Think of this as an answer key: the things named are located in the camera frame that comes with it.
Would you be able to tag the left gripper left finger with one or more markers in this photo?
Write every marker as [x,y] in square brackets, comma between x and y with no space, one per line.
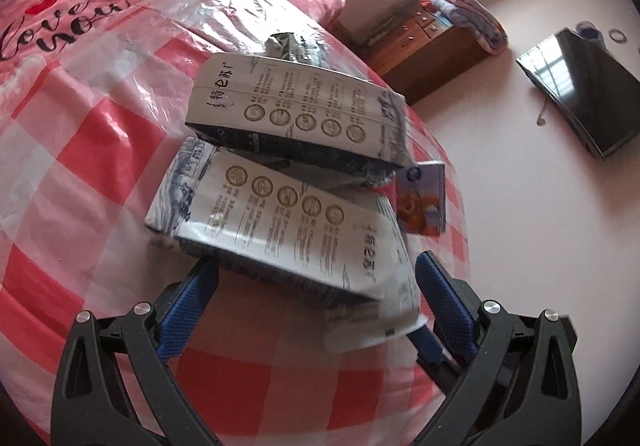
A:
[91,404]

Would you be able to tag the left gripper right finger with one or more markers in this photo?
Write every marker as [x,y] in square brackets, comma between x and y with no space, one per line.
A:
[507,379]

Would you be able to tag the blue orange tissue pack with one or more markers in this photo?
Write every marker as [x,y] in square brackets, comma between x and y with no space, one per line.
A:
[421,198]

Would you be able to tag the white milk carton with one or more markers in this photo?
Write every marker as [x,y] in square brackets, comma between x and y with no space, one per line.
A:
[300,112]
[343,250]

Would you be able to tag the brown wooden dresser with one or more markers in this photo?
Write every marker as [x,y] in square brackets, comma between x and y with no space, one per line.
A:
[420,51]

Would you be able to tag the folded blanket on dresser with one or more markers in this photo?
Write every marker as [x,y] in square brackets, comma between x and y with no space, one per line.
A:
[470,14]

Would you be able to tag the black wall television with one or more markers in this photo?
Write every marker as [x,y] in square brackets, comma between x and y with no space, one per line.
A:
[597,96]

